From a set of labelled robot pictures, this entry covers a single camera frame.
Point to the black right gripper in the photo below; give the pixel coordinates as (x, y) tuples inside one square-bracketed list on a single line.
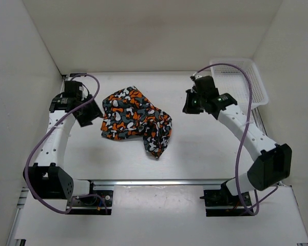
[(187, 108)]

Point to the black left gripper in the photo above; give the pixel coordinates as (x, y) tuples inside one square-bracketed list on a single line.
[(95, 112)]

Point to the orange camouflage shorts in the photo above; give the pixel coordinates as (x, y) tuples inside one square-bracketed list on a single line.
[(128, 114)]

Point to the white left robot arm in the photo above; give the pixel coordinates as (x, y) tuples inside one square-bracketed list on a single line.
[(44, 170)]

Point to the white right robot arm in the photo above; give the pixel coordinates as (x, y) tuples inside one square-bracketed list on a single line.
[(272, 162)]

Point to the white plastic basket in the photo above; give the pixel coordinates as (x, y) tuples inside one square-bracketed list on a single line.
[(230, 80)]

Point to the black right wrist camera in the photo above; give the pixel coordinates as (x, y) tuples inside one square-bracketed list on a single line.
[(205, 87)]

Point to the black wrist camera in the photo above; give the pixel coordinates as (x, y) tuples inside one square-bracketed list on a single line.
[(73, 89), (205, 87)]

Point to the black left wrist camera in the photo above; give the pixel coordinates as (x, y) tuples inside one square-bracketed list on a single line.
[(73, 89)]

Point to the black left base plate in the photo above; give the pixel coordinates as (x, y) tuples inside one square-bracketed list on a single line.
[(92, 205)]

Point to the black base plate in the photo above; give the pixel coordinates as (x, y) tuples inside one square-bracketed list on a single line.
[(92, 205), (217, 205)]

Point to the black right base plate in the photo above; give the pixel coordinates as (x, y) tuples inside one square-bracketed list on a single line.
[(217, 205)]

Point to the aluminium table frame rail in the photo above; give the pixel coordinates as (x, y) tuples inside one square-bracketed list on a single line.
[(158, 201)]

